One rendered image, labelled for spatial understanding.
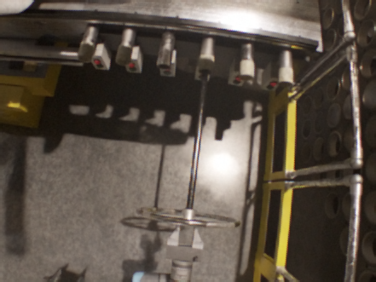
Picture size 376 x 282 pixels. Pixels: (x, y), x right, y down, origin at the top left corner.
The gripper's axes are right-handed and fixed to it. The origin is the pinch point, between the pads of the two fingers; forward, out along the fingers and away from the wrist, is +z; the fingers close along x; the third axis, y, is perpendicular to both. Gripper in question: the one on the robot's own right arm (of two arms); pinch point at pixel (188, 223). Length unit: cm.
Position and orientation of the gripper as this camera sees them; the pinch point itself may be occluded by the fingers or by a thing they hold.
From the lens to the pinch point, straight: 98.9
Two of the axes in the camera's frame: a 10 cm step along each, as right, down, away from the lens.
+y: 0.2, -2.0, -9.8
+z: 1.3, -9.7, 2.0
